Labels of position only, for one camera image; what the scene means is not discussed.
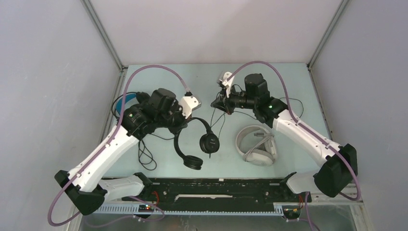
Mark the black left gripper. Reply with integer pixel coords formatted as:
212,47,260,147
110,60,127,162
156,101,192,136

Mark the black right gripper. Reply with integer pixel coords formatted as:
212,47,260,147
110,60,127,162
210,84,256,116

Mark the small black on-ear headphones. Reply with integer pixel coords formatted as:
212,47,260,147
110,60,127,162
173,117,220,170

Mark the grey USB headset cable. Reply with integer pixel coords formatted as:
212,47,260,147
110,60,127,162
242,132,275,162

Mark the white gaming headset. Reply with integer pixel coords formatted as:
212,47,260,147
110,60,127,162
235,125,278,167

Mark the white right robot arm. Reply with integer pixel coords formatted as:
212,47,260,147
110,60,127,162
211,72,358,201

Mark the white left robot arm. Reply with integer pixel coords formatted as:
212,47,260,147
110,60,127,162
54,88,201,216

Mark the black and blue headset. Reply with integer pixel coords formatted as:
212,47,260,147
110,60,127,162
111,91,150,121

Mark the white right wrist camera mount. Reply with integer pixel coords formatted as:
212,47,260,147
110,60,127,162
218,71,234,98

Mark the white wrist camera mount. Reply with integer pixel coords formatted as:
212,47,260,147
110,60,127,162
178,91,202,119
218,71,234,98

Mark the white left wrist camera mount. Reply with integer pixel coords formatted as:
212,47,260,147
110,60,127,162
178,91,202,119

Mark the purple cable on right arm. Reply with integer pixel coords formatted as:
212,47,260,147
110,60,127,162
227,61,362,202

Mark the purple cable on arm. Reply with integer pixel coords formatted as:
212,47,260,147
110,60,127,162
47,65,192,227
227,61,362,202

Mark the aluminium frame post left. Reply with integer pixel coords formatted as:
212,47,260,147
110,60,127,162
81,0,125,71

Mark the aluminium frame post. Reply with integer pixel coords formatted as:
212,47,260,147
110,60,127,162
307,0,351,70
81,0,125,71

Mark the white slotted cable duct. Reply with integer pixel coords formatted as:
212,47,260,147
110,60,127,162
93,203,300,216

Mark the aluminium frame post right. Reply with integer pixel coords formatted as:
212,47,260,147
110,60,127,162
307,0,351,70

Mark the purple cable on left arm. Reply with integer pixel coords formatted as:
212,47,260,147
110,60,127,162
47,65,192,227

